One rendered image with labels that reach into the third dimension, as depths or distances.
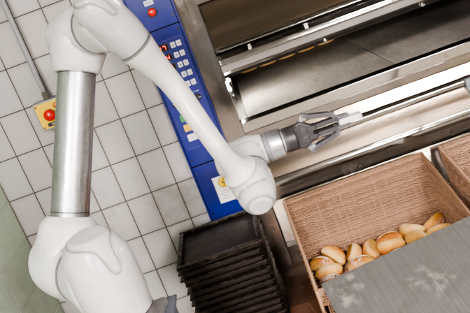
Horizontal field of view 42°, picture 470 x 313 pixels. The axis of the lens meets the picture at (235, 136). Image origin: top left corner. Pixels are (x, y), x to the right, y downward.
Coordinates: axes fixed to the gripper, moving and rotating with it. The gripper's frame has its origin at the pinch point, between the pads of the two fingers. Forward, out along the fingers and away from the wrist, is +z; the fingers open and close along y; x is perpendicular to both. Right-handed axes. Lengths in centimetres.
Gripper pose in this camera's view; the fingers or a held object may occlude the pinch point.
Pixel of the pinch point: (349, 117)
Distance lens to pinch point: 181.8
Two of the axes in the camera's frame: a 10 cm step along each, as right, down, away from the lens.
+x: 0.5, 2.7, -9.6
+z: 9.4, -3.4, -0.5
